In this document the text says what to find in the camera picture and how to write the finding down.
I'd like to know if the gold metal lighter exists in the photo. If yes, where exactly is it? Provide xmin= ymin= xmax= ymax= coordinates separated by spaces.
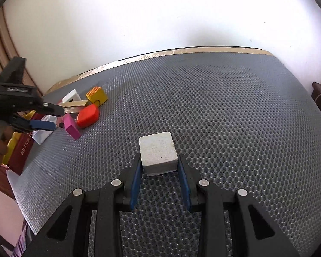
xmin=59 ymin=100 xmax=91 ymax=114

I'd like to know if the white stone cube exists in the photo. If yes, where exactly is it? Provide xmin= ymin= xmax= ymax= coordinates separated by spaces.
xmin=139 ymin=132 xmax=178 ymax=177

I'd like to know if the grey honeycomb table mat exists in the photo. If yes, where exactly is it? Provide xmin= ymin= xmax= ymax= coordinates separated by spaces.
xmin=8 ymin=52 xmax=321 ymax=256

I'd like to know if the pink eraser block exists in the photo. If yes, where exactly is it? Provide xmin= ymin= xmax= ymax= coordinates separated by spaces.
xmin=63 ymin=113 xmax=81 ymax=140

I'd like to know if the white power adapter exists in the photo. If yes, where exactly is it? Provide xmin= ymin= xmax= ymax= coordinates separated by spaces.
xmin=62 ymin=89 xmax=81 ymax=103

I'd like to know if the orange red rounded block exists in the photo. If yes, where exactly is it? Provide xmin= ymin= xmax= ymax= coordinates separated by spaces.
xmin=76 ymin=104 xmax=100 ymax=129

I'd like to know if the yellow orange striped block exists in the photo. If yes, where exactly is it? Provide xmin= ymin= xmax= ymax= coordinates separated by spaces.
xmin=86 ymin=87 xmax=108 ymax=107

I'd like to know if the gold tin box red rim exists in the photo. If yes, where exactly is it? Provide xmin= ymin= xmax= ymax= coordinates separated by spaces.
xmin=1 ymin=109 xmax=43 ymax=176

